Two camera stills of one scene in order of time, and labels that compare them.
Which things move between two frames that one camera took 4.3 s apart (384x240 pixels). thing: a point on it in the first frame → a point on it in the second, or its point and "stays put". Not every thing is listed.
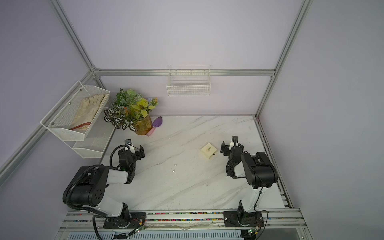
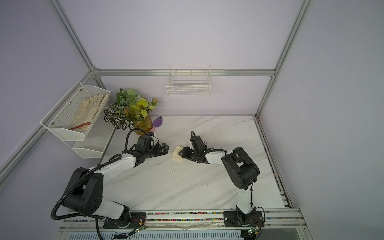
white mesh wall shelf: [80, 120] stays put
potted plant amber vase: [131, 112] stays put
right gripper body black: [226, 148] → [192, 154]
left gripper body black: [137, 156] → [154, 151]
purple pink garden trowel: [156, 123] stays put
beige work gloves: [88, 108] stays put
